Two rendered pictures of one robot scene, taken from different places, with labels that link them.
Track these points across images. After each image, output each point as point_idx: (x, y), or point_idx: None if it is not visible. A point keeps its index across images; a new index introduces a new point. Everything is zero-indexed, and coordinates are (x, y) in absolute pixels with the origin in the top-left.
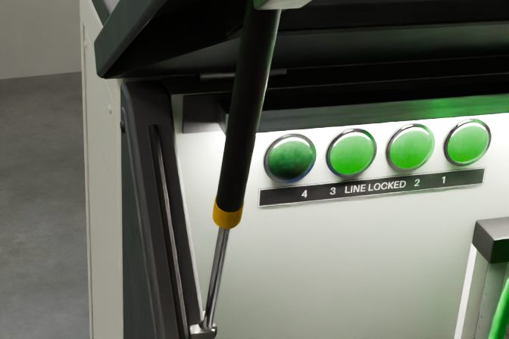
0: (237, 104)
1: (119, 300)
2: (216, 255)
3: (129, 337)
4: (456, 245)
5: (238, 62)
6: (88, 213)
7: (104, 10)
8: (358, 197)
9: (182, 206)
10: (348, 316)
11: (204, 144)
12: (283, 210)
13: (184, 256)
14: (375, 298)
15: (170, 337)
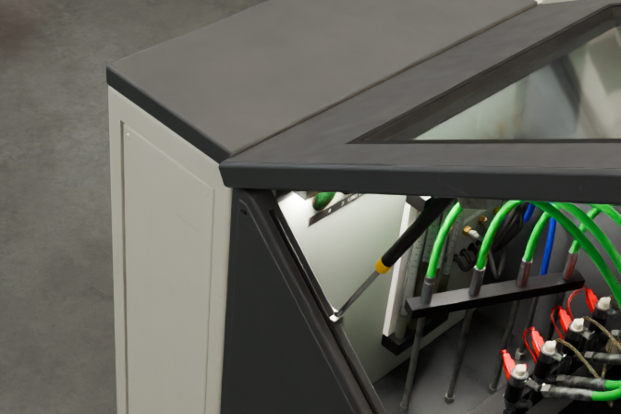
0: (420, 229)
1: (219, 306)
2: (368, 284)
3: (246, 328)
4: (397, 206)
5: (427, 215)
6: (122, 243)
7: (195, 135)
8: (354, 200)
9: (301, 251)
10: (347, 268)
11: (284, 205)
12: (319, 224)
13: (312, 280)
14: (359, 252)
15: (323, 327)
